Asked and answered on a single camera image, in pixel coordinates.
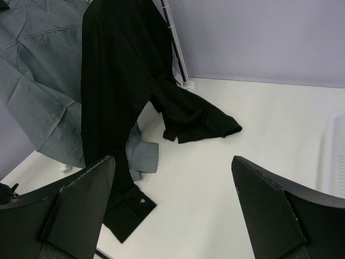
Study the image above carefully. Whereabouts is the metal clothes rack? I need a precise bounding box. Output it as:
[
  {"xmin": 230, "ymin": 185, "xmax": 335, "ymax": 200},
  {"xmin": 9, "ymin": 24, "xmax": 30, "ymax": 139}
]
[{"xmin": 160, "ymin": 0, "xmax": 195, "ymax": 91}]

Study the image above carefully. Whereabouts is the grey shirt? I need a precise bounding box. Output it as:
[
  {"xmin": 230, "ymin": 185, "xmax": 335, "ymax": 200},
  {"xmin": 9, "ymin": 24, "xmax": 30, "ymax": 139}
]
[{"xmin": 0, "ymin": 0, "xmax": 160, "ymax": 180}]

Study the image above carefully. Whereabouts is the black shirt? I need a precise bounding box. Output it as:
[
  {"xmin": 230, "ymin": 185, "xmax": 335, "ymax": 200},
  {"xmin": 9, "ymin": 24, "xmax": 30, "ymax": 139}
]
[{"xmin": 81, "ymin": 1, "xmax": 242, "ymax": 242}]

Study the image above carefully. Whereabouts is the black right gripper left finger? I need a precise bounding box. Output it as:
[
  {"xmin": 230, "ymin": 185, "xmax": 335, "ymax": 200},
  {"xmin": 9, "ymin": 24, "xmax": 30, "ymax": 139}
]
[{"xmin": 1, "ymin": 156, "xmax": 115, "ymax": 258}]

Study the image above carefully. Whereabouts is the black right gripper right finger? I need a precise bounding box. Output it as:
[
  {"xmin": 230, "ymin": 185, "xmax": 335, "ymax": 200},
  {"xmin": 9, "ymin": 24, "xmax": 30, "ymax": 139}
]
[{"xmin": 231, "ymin": 156, "xmax": 344, "ymax": 258}]

